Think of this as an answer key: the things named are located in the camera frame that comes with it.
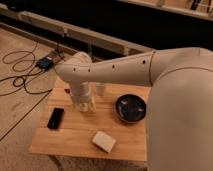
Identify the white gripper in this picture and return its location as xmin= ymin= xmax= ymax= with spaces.
xmin=69 ymin=82 xmax=93 ymax=107

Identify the black bowl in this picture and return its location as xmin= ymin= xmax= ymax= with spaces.
xmin=115 ymin=94 xmax=146 ymax=123

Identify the white sponge block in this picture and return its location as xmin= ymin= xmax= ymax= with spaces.
xmin=92 ymin=131 xmax=116 ymax=153

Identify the clear plastic bottle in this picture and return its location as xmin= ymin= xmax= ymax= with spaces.
xmin=78 ymin=103 xmax=89 ymax=112

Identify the blue power box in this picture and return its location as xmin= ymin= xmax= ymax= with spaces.
xmin=36 ymin=57 xmax=54 ymax=71

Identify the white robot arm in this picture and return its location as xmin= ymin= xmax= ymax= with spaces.
xmin=56 ymin=47 xmax=213 ymax=171

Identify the white paper cup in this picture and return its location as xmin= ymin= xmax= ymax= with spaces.
xmin=96 ymin=83 xmax=106 ymax=96

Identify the wooden table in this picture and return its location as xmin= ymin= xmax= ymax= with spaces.
xmin=29 ymin=78 xmax=150 ymax=161

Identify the black rectangular remote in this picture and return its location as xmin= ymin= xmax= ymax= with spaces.
xmin=47 ymin=108 xmax=64 ymax=129

